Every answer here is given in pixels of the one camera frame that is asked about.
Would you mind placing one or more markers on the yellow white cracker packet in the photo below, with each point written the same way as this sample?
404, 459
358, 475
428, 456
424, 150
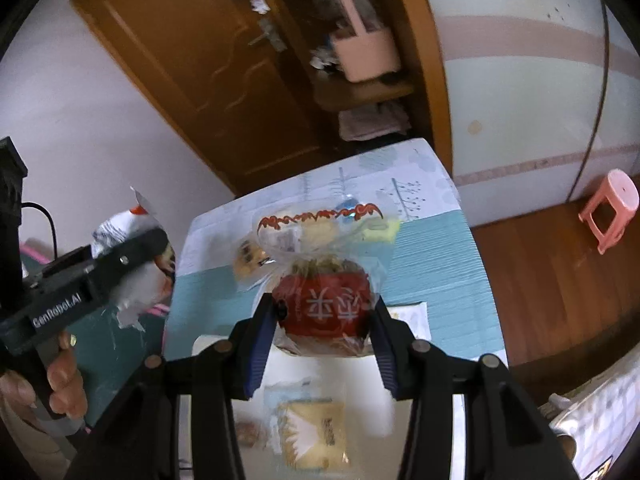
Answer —
310, 435

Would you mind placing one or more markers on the white paper scrap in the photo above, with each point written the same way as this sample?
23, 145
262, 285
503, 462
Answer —
260, 4

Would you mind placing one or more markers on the person's left forearm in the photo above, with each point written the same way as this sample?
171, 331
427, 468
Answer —
25, 452

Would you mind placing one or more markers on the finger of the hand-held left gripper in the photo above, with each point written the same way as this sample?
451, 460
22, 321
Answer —
130, 260

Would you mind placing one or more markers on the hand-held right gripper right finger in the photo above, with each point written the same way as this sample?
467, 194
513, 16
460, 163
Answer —
387, 365

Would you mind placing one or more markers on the wooden shelf unit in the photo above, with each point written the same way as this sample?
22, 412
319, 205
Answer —
365, 94

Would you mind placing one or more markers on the white plastic bin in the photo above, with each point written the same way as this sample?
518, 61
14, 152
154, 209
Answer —
325, 375

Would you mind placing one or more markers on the green chalkboard pink frame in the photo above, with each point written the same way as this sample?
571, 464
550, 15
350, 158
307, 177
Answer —
107, 360

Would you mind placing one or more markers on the printed teal tablecloth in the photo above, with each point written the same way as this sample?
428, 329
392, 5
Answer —
440, 270

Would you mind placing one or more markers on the small yellow dark-spotted packet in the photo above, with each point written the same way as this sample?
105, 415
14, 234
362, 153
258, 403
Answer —
247, 257

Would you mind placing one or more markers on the clear snack bag red label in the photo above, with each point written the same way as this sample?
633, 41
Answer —
325, 305

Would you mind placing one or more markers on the wooden door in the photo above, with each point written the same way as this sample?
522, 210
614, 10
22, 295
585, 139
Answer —
175, 60

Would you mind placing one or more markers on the pink plastic stool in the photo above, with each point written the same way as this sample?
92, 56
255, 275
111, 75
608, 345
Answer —
617, 190

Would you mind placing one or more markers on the pink plastic basket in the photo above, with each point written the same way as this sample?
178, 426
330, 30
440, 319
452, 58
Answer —
367, 55

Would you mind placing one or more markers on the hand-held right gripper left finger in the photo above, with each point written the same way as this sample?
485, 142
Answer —
257, 355

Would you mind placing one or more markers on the checkered white cloth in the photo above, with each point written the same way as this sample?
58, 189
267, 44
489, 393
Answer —
605, 410

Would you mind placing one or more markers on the small white brown snack packet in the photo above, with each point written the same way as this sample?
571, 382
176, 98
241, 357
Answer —
247, 434

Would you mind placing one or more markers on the blue candy packet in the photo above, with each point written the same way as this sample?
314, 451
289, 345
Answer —
347, 206

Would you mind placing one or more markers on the person's left hand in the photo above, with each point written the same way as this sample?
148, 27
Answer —
67, 380

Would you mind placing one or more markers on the white red snack packet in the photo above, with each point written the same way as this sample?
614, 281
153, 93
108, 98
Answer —
140, 290

